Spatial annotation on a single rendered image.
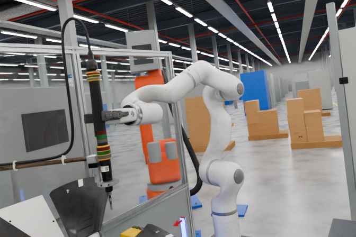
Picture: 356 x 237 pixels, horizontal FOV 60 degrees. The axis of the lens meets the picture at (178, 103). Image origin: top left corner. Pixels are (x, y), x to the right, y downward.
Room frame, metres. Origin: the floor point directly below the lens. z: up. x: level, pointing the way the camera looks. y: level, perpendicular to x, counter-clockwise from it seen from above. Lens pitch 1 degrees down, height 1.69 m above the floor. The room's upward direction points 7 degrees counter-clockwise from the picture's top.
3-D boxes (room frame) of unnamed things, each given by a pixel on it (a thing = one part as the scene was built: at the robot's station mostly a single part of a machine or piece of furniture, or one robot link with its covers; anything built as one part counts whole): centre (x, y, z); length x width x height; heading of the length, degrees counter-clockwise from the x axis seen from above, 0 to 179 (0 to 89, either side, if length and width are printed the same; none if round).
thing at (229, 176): (1.41, -0.17, 1.25); 0.19 x 0.12 x 0.24; 38
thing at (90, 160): (1.00, 0.27, 1.49); 0.09 x 0.07 x 0.10; 87
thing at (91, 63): (1.00, 0.26, 1.64); 0.04 x 0.04 x 0.46
